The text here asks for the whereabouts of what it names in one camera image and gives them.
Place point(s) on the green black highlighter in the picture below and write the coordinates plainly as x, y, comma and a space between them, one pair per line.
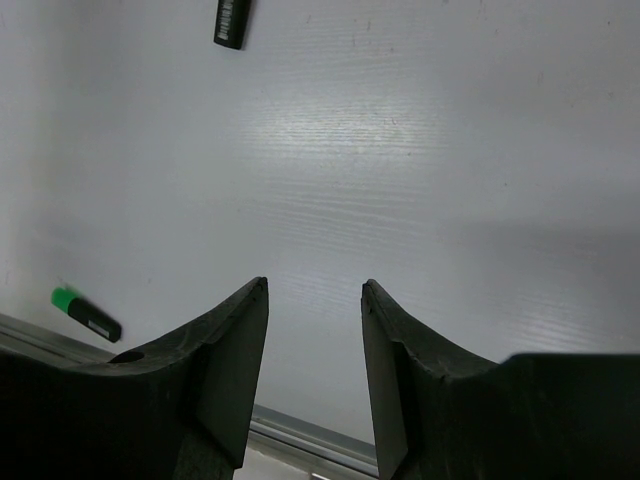
86, 314

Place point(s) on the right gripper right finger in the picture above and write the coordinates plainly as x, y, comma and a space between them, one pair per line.
442, 412

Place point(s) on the yellow black highlighter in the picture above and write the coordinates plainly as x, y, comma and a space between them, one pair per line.
231, 23

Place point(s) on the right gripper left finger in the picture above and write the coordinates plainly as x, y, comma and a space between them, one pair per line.
178, 407

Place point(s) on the aluminium frame rail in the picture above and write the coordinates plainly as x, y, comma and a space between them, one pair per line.
332, 454

